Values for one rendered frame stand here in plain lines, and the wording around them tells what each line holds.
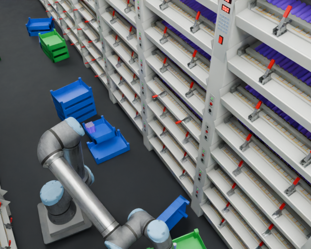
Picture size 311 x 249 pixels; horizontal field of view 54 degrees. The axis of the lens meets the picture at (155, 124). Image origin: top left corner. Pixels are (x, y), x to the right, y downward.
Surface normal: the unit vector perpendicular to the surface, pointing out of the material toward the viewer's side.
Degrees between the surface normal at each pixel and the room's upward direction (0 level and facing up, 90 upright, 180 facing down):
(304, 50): 16
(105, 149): 0
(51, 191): 7
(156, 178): 0
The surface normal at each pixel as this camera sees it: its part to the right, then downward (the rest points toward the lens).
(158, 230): -0.15, -0.76
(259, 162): -0.25, -0.57
